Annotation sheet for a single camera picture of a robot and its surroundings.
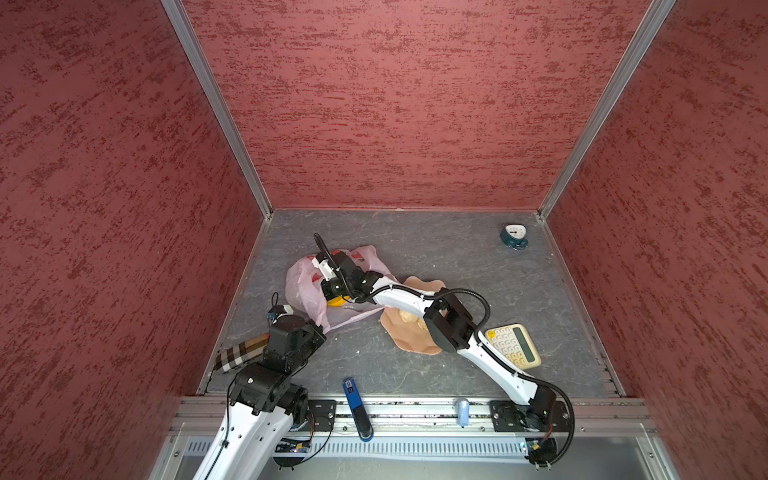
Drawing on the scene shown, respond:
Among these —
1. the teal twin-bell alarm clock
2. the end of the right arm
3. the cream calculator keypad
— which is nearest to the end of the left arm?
the end of the right arm

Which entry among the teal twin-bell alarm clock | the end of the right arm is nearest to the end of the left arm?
the end of the right arm

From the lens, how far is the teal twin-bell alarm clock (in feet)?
3.56

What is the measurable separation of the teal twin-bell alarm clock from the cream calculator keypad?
1.02ft

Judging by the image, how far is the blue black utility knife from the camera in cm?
71

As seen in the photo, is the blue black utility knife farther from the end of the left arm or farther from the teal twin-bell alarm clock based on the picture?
the teal twin-bell alarm clock

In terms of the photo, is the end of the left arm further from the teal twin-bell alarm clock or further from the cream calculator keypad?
the teal twin-bell alarm clock

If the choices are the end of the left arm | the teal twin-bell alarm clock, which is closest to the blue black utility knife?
the end of the left arm

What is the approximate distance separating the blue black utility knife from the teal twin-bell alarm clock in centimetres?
73

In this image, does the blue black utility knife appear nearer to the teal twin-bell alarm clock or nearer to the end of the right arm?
the end of the right arm

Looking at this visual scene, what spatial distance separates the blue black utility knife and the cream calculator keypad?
16.6 inches

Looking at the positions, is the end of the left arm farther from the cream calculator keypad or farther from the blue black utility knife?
the cream calculator keypad

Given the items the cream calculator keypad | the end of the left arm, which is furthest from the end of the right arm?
the cream calculator keypad

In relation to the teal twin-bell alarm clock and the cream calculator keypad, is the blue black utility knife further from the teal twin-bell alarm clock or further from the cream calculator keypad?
the teal twin-bell alarm clock

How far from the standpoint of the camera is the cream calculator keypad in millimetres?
840
